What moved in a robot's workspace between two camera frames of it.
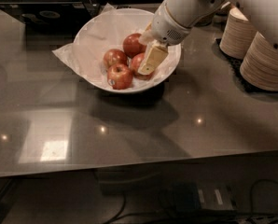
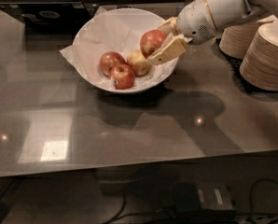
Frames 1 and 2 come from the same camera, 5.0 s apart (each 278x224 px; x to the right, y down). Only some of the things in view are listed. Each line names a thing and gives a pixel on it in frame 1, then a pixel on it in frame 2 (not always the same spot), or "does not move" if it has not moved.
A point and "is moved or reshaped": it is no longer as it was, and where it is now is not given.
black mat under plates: x=235 y=66 does not move
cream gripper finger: x=146 y=36 → x=170 y=25
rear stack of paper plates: x=238 y=35 does not move
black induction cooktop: x=50 y=19 does not move
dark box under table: x=208 y=199 does not move
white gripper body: x=167 y=27 → x=193 y=21
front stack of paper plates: x=265 y=64 does not move
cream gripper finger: x=156 y=53 → x=173 y=47
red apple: x=132 y=45 is moved or reshaped
